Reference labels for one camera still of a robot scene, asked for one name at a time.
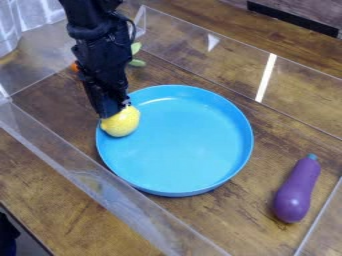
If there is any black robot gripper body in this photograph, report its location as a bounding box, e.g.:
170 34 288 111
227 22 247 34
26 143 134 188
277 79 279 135
72 28 133 97

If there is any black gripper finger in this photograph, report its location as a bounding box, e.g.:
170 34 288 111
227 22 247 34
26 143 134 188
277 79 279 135
80 76 118 119
104 88 131 115

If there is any yellow toy lemon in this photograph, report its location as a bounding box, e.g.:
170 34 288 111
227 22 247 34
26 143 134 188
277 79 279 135
100 106 141 137

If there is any round blue tray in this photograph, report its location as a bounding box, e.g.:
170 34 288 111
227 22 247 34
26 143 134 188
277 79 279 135
96 85 254 197

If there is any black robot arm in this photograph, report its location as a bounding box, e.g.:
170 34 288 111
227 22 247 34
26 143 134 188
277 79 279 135
59 0 135 119

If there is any orange toy carrot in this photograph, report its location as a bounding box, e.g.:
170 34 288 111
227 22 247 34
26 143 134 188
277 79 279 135
68 41 149 73

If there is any white patterned curtain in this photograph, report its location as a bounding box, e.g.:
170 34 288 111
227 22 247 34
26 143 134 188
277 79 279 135
0 0 66 58

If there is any purple toy eggplant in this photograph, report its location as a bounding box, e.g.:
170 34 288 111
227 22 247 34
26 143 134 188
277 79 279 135
273 153 321 223

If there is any black cable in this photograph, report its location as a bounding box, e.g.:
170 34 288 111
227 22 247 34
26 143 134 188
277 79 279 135
111 11 138 44

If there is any clear acrylic enclosure wall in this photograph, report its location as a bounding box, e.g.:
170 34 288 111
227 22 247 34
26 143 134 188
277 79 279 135
0 0 342 256

